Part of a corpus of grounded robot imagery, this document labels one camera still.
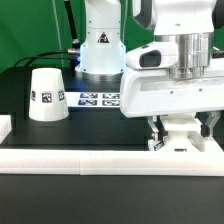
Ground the black cable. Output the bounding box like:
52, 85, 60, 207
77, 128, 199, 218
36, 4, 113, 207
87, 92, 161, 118
13, 49, 78, 68

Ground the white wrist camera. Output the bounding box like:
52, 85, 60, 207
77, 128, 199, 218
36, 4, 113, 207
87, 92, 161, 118
126, 42, 179, 70

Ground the black cable conduit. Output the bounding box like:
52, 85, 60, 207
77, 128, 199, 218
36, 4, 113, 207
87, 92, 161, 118
63, 0, 81, 48

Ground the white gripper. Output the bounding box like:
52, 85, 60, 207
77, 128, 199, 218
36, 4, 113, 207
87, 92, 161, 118
120, 69, 224, 150

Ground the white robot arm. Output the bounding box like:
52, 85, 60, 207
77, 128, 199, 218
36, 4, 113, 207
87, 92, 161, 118
76, 0, 224, 152

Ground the white frame border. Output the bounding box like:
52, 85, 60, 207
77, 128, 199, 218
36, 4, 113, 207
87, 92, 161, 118
0, 114, 224, 177

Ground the white lamp shade cone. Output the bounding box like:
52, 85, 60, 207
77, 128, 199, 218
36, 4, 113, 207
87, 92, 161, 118
29, 68, 69, 122

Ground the white lamp base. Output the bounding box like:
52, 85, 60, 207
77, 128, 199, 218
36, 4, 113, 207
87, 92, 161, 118
147, 113, 201, 153

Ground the white marker sheet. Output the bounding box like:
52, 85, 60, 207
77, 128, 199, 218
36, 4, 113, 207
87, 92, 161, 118
65, 92, 120, 108

